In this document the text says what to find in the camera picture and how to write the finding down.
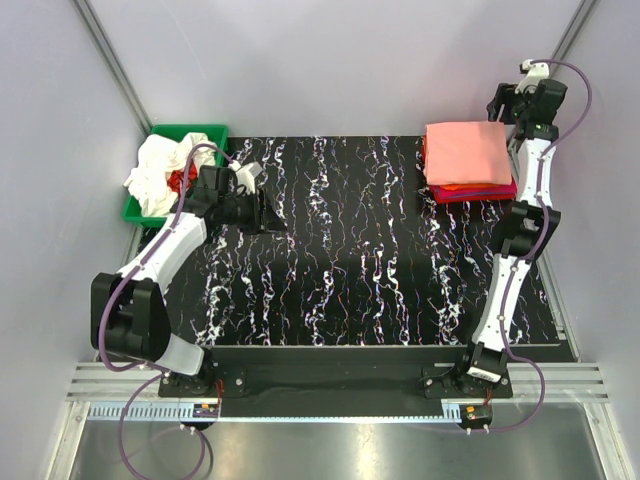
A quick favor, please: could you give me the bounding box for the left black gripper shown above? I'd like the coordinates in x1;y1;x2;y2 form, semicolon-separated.
219;188;287;236

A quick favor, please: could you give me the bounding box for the salmon pink t-shirt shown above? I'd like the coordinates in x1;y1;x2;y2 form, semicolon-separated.
424;121;512;186

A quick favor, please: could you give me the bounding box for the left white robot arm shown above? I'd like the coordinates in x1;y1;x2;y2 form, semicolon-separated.
90;161;286;396

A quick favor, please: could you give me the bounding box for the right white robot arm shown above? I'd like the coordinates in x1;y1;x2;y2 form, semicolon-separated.
453;79;567;397

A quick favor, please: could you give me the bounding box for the magenta folded t-shirt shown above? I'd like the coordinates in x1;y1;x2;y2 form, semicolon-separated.
434;180;517;204

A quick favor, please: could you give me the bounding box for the green plastic bin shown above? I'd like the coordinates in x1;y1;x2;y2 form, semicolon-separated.
122;124;228;228

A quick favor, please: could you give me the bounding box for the black marbled table mat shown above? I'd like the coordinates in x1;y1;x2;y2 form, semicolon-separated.
107;134;561;347

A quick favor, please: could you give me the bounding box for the red crumpled t-shirt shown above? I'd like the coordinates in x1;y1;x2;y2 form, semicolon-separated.
167;165;198;194

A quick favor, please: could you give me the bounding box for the orange folded t-shirt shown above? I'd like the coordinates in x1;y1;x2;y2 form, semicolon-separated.
439;183;499;191

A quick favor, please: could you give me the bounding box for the white crumpled t-shirt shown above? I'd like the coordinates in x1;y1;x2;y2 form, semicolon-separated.
123;132;210;217

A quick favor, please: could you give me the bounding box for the right aluminium frame post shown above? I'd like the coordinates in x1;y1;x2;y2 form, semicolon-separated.
504;0;601;149

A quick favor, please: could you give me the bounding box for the aluminium frame post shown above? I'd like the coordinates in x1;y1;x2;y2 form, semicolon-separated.
70;0;153;134
504;0;601;149

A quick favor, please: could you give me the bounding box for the left aluminium frame post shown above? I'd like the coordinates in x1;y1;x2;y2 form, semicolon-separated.
70;0;153;134

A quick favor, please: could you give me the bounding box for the white slotted cable duct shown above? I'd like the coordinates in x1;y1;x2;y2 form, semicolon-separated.
88;401;461;424

